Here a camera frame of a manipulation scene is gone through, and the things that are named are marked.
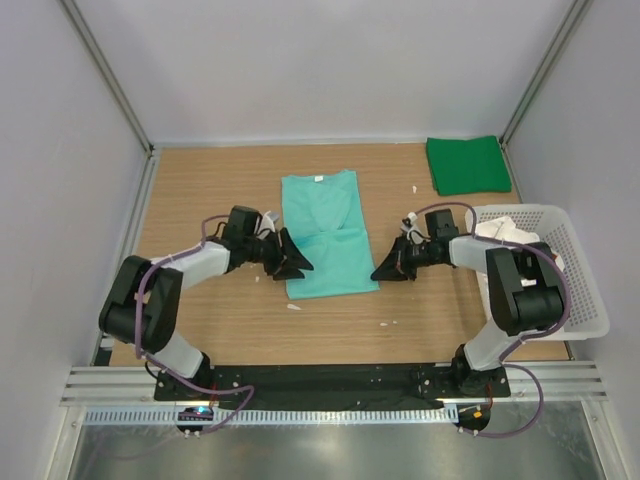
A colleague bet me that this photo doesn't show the white slotted cable duct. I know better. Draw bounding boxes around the white slotted cable duct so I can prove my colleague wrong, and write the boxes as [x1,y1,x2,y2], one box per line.
[84,404,458,427]

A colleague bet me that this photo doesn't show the white t-shirt in basket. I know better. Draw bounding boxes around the white t-shirt in basket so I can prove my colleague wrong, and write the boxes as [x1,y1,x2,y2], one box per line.
[475,216,541,320]

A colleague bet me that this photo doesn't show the folded green t-shirt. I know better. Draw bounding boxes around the folded green t-shirt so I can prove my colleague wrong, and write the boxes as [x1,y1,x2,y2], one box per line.
[425,136,512,196]

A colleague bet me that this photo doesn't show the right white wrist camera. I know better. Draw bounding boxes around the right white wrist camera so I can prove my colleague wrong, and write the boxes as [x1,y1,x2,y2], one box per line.
[401,212,426,244]

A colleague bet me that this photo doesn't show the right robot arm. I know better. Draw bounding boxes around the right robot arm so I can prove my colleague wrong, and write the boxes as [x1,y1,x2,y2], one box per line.
[371,205,570,397]

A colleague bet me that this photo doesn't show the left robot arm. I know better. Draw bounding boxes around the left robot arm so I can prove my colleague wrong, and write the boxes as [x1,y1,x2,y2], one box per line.
[98,205,314,394]

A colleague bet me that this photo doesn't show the white plastic basket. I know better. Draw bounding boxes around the white plastic basket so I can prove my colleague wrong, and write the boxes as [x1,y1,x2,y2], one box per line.
[475,204,610,341]

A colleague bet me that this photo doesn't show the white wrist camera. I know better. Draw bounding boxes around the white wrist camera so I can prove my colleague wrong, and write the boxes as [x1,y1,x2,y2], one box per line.
[401,212,426,244]
[255,211,280,238]

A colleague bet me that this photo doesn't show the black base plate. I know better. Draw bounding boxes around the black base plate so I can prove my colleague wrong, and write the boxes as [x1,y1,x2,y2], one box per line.
[152,363,512,412]

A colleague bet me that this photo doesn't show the teal t-shirt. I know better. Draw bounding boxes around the teal t-shirt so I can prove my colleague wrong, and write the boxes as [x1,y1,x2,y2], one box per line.
[281,170,379,300]

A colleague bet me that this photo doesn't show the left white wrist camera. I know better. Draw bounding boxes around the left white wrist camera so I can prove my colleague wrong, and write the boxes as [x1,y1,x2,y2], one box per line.
[255,211,280,238]

